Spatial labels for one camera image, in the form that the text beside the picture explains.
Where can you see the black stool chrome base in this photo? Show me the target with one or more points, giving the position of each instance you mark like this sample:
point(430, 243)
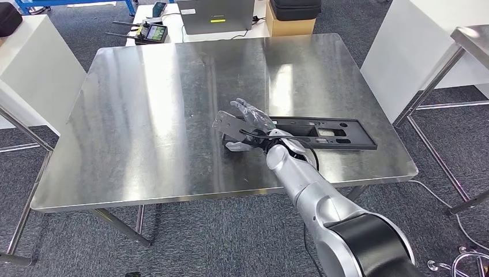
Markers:
point(466, 264)

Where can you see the stainless steel workbench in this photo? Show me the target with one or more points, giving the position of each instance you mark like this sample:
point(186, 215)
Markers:
point(152, 114)

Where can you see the white table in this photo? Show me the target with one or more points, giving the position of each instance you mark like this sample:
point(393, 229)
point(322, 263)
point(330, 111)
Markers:
point(174, 26)

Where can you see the white cabinet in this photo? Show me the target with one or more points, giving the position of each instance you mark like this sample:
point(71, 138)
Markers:
point(412, 46)
point(34, 69)

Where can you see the black plastic plate holder part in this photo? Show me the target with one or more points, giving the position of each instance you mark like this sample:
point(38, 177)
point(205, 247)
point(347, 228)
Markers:
point(359, 143)

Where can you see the black bag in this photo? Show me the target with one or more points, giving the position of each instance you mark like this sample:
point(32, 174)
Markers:
point(9, 19)

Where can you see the black phone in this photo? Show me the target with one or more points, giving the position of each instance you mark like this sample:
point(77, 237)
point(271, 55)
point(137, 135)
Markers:
point(159, 8)

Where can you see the blue metal shelf rack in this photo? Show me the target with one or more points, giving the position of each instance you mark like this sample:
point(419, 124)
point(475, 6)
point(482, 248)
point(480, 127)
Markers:
point(46, 3)

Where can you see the cardboard box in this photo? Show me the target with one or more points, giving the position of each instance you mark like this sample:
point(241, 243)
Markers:
point(290, 27)

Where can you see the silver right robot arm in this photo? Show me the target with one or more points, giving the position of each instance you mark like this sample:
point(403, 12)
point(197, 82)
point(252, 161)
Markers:
point(305, 183)

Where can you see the stainless steel table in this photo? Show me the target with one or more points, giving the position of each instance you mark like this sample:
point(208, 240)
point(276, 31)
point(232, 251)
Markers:
point(26, 133)
point(473, 38)

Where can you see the black hard case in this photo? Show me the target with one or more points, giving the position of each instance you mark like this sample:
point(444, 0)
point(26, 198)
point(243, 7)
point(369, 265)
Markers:
point(296, 9)

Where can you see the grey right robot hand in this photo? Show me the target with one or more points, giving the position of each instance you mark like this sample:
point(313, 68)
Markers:
point(258, 116)

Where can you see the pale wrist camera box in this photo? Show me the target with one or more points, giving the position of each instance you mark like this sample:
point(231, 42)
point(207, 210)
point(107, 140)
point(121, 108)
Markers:
point(220, 120)

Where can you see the black remote controller with screen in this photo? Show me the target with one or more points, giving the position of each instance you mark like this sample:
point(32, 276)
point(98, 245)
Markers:
point(152, 33)

